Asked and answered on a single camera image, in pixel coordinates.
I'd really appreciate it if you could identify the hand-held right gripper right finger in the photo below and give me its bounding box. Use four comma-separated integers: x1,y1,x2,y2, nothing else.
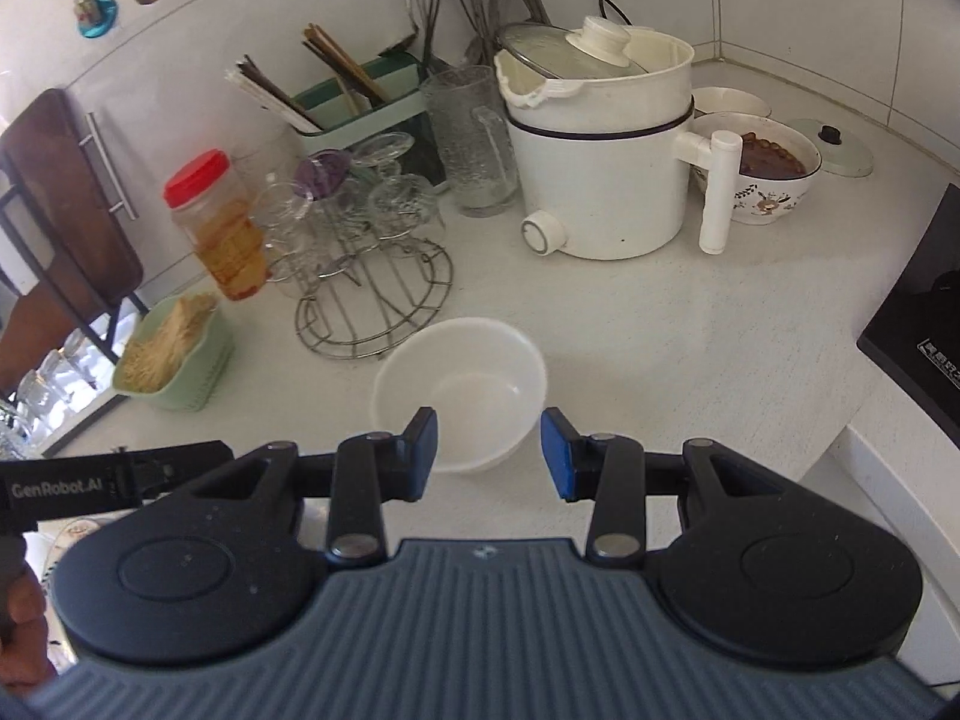
540,406,785,567

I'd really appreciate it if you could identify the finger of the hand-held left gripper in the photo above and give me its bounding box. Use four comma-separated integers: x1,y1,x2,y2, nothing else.
139,441,233,502

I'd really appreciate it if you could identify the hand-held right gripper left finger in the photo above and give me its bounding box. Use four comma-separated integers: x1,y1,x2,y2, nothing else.
191,406,440,567

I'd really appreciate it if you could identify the white ceramic bowl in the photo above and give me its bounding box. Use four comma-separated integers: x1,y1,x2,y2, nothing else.
373,317,547,475

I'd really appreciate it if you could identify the person's left hand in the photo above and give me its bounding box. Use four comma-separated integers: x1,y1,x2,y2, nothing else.
0,570,59,685

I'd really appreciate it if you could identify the inverted clear tumbler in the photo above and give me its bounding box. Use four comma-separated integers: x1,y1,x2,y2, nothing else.
64,326,115,392
9,371,55,458
34,349,77,422

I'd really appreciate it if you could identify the green plastic basket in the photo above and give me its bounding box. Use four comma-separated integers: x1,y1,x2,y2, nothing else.
112,292,233,413

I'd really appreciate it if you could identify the pile of wooden sticks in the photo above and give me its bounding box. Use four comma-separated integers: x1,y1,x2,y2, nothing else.
120,294,218,393

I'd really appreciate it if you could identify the red-lidded plastic jar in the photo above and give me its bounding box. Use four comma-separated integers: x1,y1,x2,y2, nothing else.
163,150,269,302

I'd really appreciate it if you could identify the inverted stemmed glass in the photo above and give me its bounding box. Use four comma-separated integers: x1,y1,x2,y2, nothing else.
366,131,445,242
253,172,317,280

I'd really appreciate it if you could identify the white electric cooking pot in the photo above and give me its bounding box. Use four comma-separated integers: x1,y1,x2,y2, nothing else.
493,34,743,261

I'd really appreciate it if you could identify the purple glass cup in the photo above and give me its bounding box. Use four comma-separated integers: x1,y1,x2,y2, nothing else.
296,150,350,200

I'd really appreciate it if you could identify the textured glass pitcher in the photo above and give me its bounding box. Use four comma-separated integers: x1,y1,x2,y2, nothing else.
420,65,520,218

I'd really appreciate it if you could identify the brown wooden cutting board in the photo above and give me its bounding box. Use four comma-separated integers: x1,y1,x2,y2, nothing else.
0,88,145,391

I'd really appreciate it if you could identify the black metal dish rack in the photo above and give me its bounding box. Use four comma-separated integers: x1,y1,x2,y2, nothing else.
0,142,151,392

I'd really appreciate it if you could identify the floral bowl with brown food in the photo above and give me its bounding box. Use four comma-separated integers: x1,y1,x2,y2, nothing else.
688,111,824,226

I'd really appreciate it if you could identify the green and white utensil holder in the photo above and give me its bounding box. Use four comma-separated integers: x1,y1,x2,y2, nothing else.
291,52,432,181

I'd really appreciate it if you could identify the bundle of white chopsticks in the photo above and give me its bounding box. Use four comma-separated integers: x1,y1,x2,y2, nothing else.
225,64,323,133

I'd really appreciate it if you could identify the bundle of brown chopsticks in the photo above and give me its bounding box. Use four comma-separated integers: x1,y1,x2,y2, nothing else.
302,24,391,110

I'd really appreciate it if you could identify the black induction cooktop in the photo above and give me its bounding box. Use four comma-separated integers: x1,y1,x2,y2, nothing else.
857,184,960,391

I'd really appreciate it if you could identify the small white bowl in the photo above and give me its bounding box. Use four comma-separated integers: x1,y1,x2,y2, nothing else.
690,86,773,122

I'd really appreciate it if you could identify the glass pot lid white knob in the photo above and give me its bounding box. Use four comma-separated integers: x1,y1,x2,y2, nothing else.
496,15,653,83

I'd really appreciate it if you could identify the pale green lid black knob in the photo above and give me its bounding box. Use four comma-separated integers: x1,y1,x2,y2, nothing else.
791,118,875,179

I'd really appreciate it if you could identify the bundle of black chopsticks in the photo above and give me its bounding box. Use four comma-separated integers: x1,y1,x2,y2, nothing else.
418,0,445,70

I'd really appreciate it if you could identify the round wire glass rack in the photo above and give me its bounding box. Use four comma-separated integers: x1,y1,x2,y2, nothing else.
295,236,457,359

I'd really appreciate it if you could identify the metal bar handle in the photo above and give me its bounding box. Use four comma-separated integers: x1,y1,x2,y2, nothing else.
85,111,140,223

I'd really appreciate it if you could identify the teal wall fitting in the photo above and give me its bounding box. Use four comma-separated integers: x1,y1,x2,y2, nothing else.
75,0,119,39

